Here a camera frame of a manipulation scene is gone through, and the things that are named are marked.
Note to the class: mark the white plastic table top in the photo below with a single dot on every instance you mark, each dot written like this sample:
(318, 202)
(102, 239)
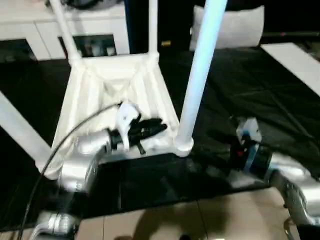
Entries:
(100, 82)

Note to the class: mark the white flat sheet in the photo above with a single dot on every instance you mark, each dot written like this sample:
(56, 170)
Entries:
(295, 62)

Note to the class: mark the white plastic table leg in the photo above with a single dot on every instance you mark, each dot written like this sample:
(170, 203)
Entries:
(66, 32)
(200, 62)
(17, 125)
(153, 25)

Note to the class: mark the black tall furniture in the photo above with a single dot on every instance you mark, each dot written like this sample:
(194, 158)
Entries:
(175, 20)

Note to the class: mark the white glass-door cabinet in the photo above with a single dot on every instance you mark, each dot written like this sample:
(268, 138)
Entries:
(37, 30)

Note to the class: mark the small yellow label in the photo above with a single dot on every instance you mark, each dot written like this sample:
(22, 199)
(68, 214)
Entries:
(165, 43)

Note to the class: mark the grey printed cushion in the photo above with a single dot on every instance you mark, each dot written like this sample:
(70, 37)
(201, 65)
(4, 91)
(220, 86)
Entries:
(237, 27)

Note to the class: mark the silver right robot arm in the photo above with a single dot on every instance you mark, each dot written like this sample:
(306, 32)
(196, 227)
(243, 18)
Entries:
(300, 185)

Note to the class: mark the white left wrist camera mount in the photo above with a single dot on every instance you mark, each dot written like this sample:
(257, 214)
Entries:
(125, 117)

